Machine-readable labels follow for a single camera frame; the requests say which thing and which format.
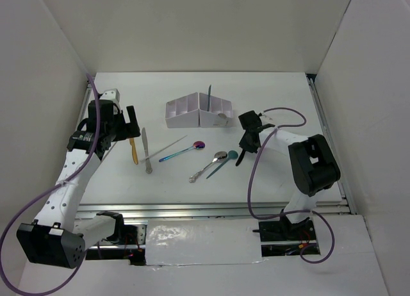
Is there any black knife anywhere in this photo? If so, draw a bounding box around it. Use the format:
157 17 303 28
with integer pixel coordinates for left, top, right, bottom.
235 149 246 167

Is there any teal knife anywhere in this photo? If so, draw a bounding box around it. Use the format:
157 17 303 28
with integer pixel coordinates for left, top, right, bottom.
206 85 212 112

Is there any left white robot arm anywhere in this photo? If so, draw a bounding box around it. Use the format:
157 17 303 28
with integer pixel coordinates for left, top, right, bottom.
17 99 140 269

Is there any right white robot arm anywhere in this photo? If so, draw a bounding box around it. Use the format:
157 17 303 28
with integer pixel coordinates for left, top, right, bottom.
236 107 341 240

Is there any white right utensil organizer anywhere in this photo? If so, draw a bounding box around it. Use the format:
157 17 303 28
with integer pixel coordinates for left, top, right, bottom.
199 93 234 128

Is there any white utensil organizer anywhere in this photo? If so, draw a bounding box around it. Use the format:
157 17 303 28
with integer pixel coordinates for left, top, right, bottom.
165 92 199 128
199 93 234 128

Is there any gold knife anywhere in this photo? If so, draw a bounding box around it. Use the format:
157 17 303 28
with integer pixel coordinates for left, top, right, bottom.
129 138 138 165

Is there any teal spoon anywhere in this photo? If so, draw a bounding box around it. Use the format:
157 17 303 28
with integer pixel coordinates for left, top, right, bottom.
206 150 238 179

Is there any white chopstick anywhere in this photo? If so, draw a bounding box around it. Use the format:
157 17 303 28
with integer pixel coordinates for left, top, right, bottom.
140 135 187 162

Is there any silver ornate spoon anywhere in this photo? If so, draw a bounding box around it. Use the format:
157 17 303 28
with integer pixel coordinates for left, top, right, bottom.
188 151 227 183

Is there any white left utensil organizer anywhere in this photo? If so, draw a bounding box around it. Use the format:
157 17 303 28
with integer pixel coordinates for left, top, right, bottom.
165 92 199 128

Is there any silver ornate knife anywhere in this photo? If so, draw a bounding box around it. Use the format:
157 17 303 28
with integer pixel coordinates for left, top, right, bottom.
141 127 152 174

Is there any iridescent rainbow spoon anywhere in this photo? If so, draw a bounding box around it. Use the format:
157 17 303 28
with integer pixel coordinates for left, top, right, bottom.
159 140 205 162

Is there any white cover plate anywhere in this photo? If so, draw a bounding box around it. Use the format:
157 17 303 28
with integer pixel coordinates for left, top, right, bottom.
145 219 263 266

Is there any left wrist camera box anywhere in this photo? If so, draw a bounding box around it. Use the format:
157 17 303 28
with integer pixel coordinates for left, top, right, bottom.
99 88 120 102

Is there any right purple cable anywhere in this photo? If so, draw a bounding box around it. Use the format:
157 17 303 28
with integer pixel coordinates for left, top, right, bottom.
247 107 336 265

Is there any purple cable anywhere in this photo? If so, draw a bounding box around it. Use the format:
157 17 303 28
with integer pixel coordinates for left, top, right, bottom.
0 72 102 293
247 107 336 265

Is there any aluminium front rail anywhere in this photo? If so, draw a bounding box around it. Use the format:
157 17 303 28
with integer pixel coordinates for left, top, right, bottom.
75 199 350 220

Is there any aluminium rail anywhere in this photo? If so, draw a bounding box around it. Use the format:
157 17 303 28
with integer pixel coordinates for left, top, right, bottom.
75 199 350 220
306 74 358 215

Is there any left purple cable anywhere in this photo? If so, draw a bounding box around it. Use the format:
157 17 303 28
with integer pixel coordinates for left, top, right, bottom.
0 72 102 293

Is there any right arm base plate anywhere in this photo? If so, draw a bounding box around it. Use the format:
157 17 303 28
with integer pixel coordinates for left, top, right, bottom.
252 218 316 242

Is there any aluminium right rail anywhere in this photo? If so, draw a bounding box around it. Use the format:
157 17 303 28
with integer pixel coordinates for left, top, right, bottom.
306 74 358 215

